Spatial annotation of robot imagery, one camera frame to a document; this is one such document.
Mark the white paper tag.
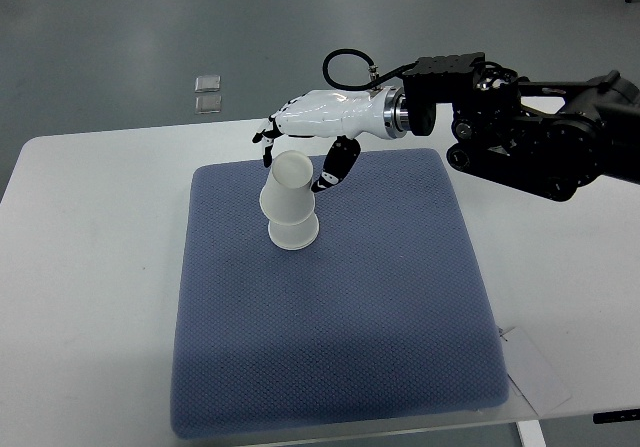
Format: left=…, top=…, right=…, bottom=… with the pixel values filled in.
left=500, top=327, right=571, bottom=416

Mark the blue grey textured cushion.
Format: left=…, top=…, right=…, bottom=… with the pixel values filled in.
left=171, top=149, right=509, bottom=439

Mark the white table leg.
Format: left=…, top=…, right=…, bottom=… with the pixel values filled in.
left=516, top=420, right=547, bottom=447

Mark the white paper cup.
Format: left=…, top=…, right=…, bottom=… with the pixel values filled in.
left=259, top=150, right=315, bottom=226
left=268, top=213, right=319, bottom=251

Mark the white paper cup on cushion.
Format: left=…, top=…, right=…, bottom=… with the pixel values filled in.
left=268, top=213, right=319, bottom=251

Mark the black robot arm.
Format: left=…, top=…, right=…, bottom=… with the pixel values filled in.
left=400, top=53, right=639, bottom=202

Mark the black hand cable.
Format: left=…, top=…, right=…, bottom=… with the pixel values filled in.
left=322, top=49, right=417, bottom=91

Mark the upper metal floor plate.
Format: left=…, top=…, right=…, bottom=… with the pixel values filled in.
left=194, top=74, right=221, bottom=93

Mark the black table control panel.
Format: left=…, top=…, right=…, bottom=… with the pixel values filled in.
left=592, top=408, right=640, bottom=425

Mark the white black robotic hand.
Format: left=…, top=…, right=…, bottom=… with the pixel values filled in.
left=252, top=87, right=410, bottom=193

